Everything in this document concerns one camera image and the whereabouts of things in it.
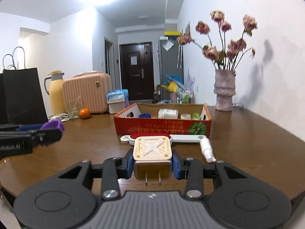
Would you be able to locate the yellow thermos jug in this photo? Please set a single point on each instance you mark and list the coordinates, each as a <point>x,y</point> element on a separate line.
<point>57,93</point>

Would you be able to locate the clear glass cup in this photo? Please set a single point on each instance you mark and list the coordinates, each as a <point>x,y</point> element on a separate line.
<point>72,113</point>

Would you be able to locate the dark brown entrance door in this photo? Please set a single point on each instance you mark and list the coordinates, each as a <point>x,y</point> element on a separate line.
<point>134,81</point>

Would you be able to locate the clear glass jar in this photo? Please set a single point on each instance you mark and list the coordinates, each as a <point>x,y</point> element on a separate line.
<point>188,96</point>

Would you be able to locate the dried pink roses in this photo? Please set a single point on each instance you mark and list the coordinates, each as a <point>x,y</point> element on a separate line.
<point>224,50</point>

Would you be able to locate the small white jar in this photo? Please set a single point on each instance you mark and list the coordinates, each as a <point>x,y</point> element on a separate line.
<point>185,116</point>

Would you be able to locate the pink textured vase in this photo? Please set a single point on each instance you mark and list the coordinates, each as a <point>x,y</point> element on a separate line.
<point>224,90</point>

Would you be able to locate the blue round case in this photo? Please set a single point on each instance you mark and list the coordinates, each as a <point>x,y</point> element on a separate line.
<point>144,115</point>

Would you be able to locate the green spray bottle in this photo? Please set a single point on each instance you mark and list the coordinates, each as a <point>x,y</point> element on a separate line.
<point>196,116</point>

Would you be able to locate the paper sheet on refrigerator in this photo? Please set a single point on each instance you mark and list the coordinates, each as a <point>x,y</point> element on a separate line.
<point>169,45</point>

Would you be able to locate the hanging striped bundle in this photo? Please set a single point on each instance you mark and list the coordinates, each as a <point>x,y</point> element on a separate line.
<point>179,57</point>

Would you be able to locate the small white spray bottle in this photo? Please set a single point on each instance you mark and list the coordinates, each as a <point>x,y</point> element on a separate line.
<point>206,148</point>

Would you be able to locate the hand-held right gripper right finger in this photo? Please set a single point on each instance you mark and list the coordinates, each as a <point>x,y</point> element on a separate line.
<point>176,164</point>

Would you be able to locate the grey refrigerator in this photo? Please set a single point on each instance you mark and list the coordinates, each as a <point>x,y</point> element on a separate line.
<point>170,64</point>

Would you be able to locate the pink ribbed suitcase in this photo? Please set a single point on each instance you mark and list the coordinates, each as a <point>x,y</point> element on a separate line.
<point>88,93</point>

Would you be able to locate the yellow box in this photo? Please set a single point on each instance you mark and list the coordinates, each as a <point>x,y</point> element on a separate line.
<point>172,33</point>

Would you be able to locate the white and yellow charger plug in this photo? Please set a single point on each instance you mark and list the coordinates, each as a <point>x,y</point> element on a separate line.
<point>152,148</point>

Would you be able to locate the black paper bag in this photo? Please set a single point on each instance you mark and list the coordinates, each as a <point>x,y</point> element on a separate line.
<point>21,95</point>

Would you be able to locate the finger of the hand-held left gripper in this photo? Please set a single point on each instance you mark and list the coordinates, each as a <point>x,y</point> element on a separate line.
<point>51,136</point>
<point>28,127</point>

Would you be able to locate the white lint brush red pad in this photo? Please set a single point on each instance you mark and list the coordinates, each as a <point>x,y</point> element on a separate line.
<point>188,138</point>

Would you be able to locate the large white bottle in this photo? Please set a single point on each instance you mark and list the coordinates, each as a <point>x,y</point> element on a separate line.
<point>168,113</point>

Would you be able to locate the white paper on door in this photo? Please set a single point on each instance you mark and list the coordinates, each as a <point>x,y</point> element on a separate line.
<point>134,60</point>

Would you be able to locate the red cardboard box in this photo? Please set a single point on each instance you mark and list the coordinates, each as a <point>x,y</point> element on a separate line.
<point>154,126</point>

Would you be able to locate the yellow watering can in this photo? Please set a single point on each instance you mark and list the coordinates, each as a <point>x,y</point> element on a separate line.
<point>170,87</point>

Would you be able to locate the orange fruit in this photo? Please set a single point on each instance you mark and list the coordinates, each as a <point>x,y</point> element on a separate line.
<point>84,113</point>

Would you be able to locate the white bin with blue bag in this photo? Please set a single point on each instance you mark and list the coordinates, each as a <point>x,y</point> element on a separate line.
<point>116,102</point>

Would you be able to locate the dark side doorway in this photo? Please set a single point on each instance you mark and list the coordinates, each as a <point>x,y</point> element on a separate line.
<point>109,57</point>

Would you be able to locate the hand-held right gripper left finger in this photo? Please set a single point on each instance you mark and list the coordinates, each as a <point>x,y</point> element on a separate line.
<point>128,164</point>

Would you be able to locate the black eyeglasses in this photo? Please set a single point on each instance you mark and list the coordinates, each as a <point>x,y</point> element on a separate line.
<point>238,105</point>

